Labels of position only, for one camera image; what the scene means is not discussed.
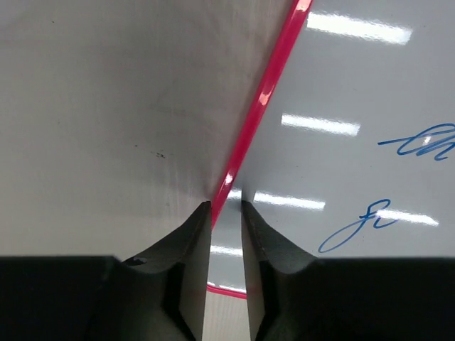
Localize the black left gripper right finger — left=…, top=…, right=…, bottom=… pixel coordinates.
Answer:
left=241, top=201, right=341, bottom=340

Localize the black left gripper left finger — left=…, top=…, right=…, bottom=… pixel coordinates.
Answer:
left=85, top=201, right=211, bottom=340

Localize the pink framed whiteboard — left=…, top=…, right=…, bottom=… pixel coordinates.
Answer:
left=208, top=1, right=454, bottom=298

